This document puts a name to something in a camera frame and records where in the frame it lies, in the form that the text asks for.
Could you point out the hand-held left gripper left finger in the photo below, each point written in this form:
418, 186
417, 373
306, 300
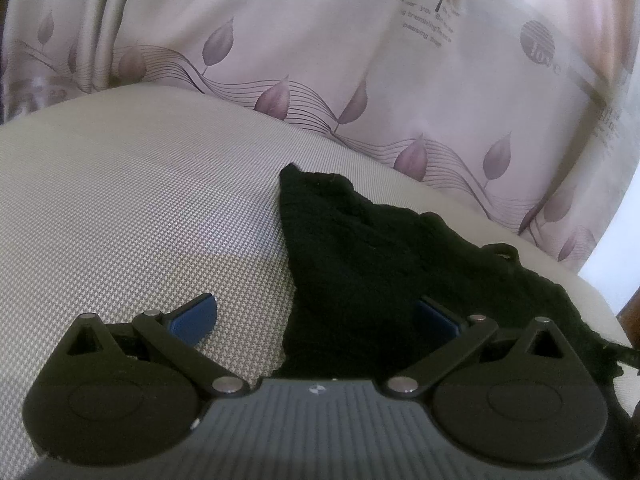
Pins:
194, 317

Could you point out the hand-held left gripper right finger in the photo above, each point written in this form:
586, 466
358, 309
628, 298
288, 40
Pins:
436, 321

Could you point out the black knit garment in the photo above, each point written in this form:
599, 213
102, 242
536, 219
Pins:
360, 280

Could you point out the dark brown furniture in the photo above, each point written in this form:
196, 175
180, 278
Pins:
631, 321

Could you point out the leaf print curtain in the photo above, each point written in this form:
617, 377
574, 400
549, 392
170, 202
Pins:
310, 45

